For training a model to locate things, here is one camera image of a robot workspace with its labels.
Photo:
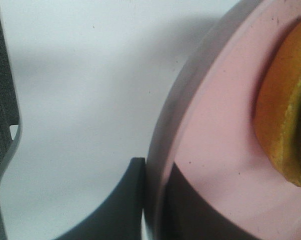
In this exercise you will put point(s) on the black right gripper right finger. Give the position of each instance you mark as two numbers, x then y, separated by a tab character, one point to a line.
186	216

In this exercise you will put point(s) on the toy hamburger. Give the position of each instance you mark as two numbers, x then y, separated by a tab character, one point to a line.
277	117

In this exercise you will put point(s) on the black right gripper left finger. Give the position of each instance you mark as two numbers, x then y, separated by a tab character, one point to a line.
119	217

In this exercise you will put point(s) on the pink round plate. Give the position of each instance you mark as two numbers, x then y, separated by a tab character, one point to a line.
206	127

